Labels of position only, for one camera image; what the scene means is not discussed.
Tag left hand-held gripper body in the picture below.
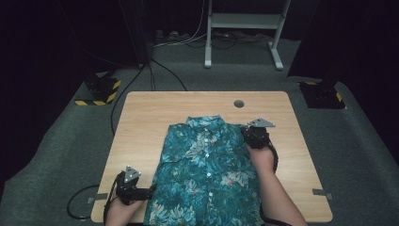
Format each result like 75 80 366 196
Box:
115 166 149 206

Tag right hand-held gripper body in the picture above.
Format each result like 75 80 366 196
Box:
240 117 277 150

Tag teal floral button shirt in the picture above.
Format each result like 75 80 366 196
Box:
143 114 265 226

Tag person's right hand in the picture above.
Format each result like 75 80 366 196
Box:
246 144 277 174

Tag person's left hand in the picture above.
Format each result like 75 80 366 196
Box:
104 197 144 226

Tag grey tape piece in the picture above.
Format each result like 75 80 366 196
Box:
311 188 334 201
87 192 109 204

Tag black yellow striped stand base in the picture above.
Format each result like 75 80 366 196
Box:
297 80 348 110
74 71 122 106

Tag white metal stand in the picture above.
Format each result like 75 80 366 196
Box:
204 0 292 71

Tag power strip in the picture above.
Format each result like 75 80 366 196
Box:
154 29 192 43

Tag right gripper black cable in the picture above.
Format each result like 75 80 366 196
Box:
259 140 294 226

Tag black looped floor cable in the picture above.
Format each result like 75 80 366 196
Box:
66 184 102 220

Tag long black floor cable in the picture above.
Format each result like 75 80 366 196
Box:
109 63 147 137

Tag short black floor cable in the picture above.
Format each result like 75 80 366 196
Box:
150 57 188 92

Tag white cables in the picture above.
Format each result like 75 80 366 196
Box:
153 0 209 49

